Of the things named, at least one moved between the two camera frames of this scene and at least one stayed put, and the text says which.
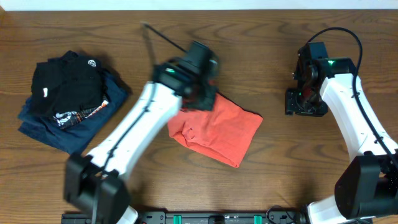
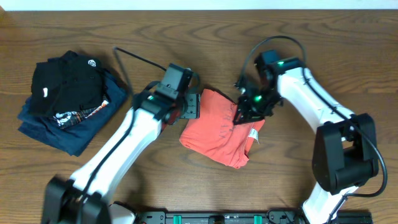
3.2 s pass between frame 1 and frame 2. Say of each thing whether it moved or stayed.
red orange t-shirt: stayed
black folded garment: stayed
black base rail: stayed
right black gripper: moved
